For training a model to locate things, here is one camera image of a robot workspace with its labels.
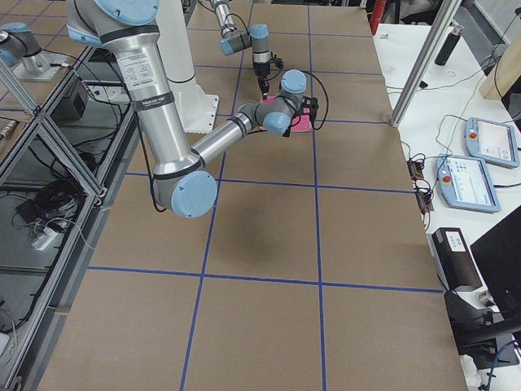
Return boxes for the black bottle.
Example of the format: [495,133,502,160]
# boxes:
[434,24,464,66]

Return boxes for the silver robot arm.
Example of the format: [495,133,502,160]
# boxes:
[67,1,317,218]
[210,1,284,100]

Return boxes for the teach pendant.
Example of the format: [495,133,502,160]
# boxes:
[436,154,501,213]
[464,117,520,169]

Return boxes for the pink towel with grey edge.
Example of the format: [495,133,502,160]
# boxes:
[260,97,312,138]

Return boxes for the near teach pendant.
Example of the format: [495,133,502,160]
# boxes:
[436,154,501,213]

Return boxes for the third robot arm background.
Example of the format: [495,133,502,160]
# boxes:
[1,22,70,82]

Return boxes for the black monitor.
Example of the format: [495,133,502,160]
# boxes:
[471,207,520,318]

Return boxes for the white power strip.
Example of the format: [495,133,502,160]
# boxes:
[32,227,58,251]

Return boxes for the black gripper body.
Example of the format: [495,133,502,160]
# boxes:
[282,96,319,138]
[252,51,283,90]

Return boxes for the small circuit board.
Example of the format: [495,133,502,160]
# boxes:
[407,160,424,180]

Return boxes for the far teach pendant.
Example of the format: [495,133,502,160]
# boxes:
[464,117,520,169]

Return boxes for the aluminium frame post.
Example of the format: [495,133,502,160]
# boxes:
[389,0,462,128]

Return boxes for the black box with label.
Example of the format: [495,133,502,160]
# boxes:
[431,227,483,292]

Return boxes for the black power adapter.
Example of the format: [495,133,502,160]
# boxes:
[15,200,42,223]

